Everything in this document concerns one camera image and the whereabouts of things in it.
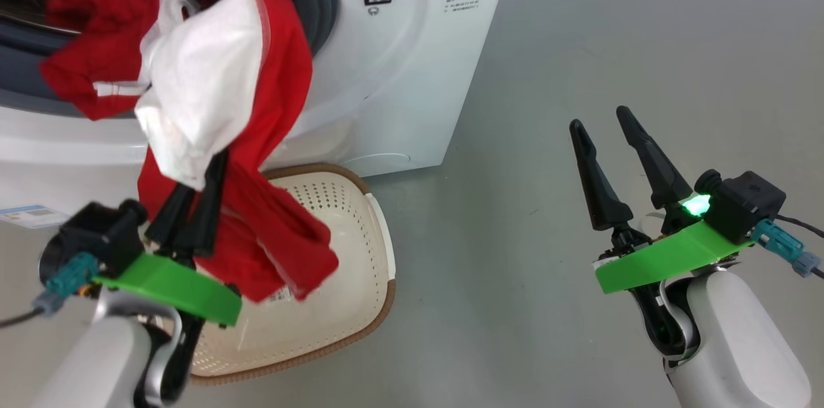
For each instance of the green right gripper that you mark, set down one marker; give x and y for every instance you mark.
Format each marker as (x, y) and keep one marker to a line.
(663, 257)

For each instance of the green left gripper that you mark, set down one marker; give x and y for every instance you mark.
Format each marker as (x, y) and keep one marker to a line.
(174, 286)

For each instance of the red garment with white stripes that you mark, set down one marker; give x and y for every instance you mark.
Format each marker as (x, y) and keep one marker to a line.
(277, 73)

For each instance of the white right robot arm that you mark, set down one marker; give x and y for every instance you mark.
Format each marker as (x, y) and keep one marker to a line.
(740, 343)

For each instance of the white printed label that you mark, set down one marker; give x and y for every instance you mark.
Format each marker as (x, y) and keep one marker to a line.
(286, 295)

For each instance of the cream perforated laundry basket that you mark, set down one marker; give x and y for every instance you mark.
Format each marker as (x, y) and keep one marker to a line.
(347, 305)

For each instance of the white front-load washing machine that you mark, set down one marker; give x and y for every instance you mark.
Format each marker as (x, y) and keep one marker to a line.
(399, 73)

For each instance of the blue energy label sticker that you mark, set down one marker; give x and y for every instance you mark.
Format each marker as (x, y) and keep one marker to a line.
(32, 216)

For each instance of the round white filter cover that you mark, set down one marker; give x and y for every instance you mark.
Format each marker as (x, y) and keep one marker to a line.
(380, 165)

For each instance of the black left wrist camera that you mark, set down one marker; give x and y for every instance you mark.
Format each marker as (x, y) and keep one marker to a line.
(96, 234)

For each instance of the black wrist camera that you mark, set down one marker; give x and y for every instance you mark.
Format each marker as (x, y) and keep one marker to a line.
(96, 234)
(747, 202)

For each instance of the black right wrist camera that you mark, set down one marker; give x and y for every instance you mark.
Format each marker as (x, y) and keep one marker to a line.
(747, 202)

